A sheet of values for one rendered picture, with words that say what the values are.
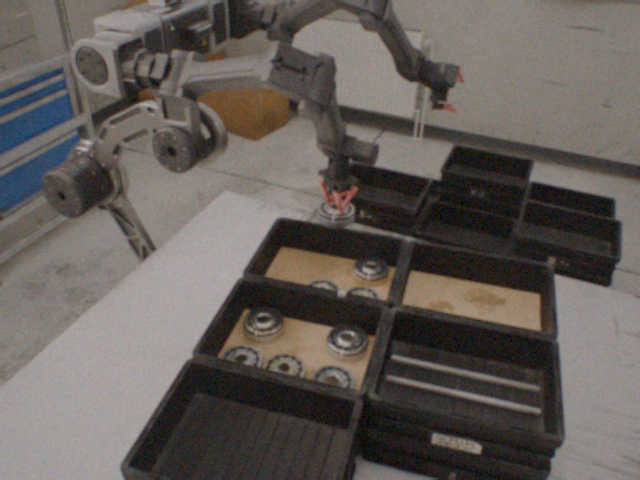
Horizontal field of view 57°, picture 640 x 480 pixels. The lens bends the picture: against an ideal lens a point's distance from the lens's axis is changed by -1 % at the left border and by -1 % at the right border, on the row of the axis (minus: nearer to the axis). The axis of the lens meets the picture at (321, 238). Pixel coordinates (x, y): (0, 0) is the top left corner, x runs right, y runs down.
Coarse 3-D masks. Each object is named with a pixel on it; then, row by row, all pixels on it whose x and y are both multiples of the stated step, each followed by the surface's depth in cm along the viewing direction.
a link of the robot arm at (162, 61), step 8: (160, 56) 126; (168, 56) 126; (160, 64) 126; (168, 64) 127; (176, 64) 126; (152, 72) 126; (160, 72) 126; (168, 72) 127; (176, 72) 126; (160, 80) 127; (168, 80) 126; (176, 80) 126
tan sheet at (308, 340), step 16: (240, 320) 155; (288, 320) 155; (240, 336) 150; (288, 336) 150; (304, 336) 150; (320, 336) 150; (368, 336) 151; (272, 352) 145; (288, 352) 146; (304, 352) 146; (320, 352) 146; (368, 352) 146; (352, 368) 142
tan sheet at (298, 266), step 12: (288, 252) 180; (300, 252) 180; (276, 264) 175; (288, 264) 175; (300, 264) 175; (312, 264) 175; (324, 264) 175; (336, 264) 175; (348, 264) 175; (264, 276) 170; (276, 276) 170; (288, 276) 170; (300, 276) 170; (312, 276) 170; (324, 276) 170; (336, 276) 171; (348, 276) 171; (348, 288) 166; (372, 288) 166; (384, 288) 167
